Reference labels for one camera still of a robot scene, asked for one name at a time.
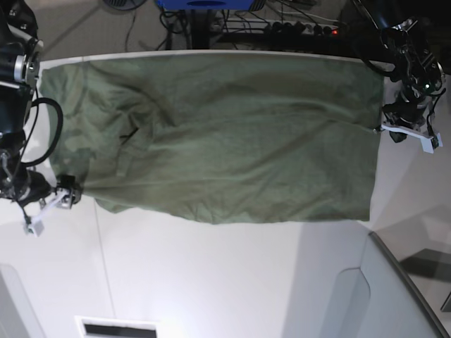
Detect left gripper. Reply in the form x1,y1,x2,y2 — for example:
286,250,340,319
373,94,435,143

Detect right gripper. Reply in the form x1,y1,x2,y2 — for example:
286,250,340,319
1,170,82,220

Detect green t-shirt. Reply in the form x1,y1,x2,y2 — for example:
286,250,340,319
40,54,383,224

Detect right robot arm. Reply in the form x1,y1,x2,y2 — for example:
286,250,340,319
1,1,81,208

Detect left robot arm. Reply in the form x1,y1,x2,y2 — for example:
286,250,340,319
353,1,446,154

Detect black power strip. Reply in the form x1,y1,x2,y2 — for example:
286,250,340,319
211,18,340,37

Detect blue box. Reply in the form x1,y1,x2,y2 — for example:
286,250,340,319
156,0,253,11

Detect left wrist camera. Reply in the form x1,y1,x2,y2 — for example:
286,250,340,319
421,134,443,154

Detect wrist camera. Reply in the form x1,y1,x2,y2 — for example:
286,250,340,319
421,134,443,154
24,216,44,237

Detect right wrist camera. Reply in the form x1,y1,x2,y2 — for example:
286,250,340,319
24,216,44,237

